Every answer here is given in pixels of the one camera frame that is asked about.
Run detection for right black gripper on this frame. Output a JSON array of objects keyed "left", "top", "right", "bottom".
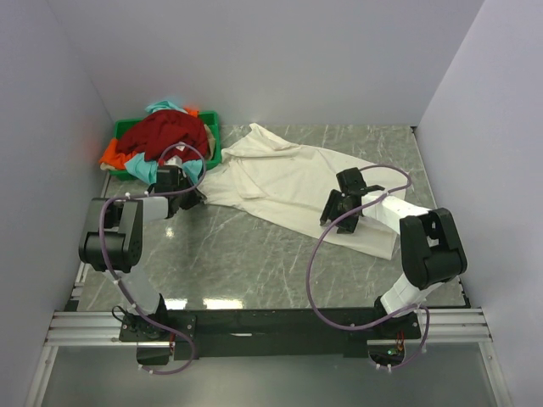
[{"left": 320, "top": 189, "right": 360, "bottom": 236}]

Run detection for cream white t-shirt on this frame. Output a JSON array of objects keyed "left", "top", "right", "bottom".
[{"left": 199, "top": 123, "right": 406, "bottom": 238}]

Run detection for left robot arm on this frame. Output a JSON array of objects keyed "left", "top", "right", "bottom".
[{"left": 78, "top": 165, "right": 205, "bottom": 341}]

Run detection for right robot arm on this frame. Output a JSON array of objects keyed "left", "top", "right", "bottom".
[{"left": 305, "top": 164, "right": 467, "bottom": 338}]

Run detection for teal t-shirt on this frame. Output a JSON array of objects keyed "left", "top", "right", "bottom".
[{"left": 117, "top": 100, "right": 208, "bottom": 185}]

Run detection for dark red t-shirt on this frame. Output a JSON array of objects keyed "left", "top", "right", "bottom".
[{"left": 116, "top": 109, "right": 209, "bottom": 167}]

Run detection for tan t-shirt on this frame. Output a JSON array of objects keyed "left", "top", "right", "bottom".
[{"left": 204, "top": 124, "right": 216, "bottom": 161}]

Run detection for orange t-shirt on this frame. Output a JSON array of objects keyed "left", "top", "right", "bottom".
[{"left": 98, "top": 108, "right": 200, "bottom": 170}]

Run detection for green plastic bin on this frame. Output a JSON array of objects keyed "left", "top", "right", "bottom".
[{"left": 105, "top": 110, "right": 224, "bottom": 182}]

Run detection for black base crossbar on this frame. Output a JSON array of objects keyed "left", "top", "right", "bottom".
[{"left": 119, "top": 309, "right": 421, "bottom": 360}]

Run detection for aluminium frame rail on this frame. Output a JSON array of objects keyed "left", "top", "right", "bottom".
[{"left": 44, "top": 309, "right": 493, "bottom": 347}]

